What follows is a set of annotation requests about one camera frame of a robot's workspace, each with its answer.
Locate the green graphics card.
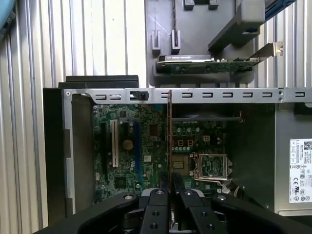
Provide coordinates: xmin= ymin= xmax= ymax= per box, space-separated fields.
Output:
xmin=156 ymin=41 xmax=285 ymax=76

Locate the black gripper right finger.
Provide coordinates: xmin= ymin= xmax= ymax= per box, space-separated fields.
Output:
xmin=174 ymin=172 xmax=312 ymax=234

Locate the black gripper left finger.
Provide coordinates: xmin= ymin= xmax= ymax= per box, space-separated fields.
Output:
xmin=36 ymin=172 xmax=171 ymax=234

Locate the blue expansion slot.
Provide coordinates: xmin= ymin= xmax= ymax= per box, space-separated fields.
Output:
xmin=133 ymin=120 xmax=142 ymax=186

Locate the green motherboard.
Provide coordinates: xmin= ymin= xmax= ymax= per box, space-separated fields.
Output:
xmin=92 ymin=103 xmax=234 ymax=203

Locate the grey power supply unit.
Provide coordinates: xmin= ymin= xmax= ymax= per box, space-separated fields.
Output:
xmin=225 ymin=102 xmax=312 ymax=216

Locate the short black expansion slot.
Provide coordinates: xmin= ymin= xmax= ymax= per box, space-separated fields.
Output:
xmin=121 ymin=121 xmax=130 ymax=138

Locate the coin cell battery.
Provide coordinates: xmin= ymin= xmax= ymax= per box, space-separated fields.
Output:
xmin=121 ymin=139 xmax=134 ymax=151

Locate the black open PC case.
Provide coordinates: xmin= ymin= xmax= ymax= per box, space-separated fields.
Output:
xmin=42 ymin=75 xmax=312 ymax=234

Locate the CPU socket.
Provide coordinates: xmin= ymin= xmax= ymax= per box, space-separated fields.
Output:
xmin=172 ymin=155 xmax=190 ymax=176

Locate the metal socket cover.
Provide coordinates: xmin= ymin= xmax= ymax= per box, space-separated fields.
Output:
xmin=191 ymin=151 xmax=232 ymax=182

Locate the white expansion slot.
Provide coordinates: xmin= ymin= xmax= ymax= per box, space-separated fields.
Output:
xmin=111 ymin=119 xmax=119 ymax=169

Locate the long black expansion slot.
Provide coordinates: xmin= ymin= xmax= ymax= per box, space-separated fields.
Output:
xmin=100 ymin=119 xmax=110 ymax=184

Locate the grey parts rack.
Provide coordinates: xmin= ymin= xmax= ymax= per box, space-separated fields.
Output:
xmin=145 ymin=0 xmax=266 ymax=88

